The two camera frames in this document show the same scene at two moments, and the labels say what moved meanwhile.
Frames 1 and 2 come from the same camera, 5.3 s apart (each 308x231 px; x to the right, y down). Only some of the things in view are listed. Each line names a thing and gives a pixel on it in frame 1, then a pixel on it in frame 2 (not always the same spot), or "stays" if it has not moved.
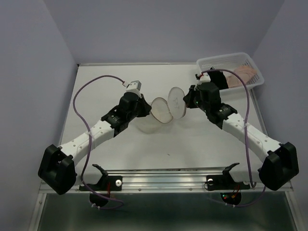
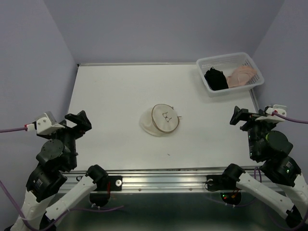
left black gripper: (146, 108) to (84, 123)
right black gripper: (193, 90) to (244, 114)
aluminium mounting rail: (172, 181) stays
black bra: (218, 78) stays
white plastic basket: (228, 62) stays
